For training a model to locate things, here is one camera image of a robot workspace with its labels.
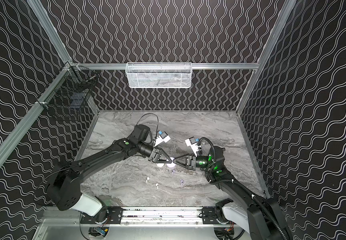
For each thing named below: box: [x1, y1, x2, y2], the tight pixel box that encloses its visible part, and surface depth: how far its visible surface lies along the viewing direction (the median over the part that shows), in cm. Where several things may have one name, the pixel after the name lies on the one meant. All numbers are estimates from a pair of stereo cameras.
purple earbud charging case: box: [166, 160, 176, 168], surface depth 70 cm
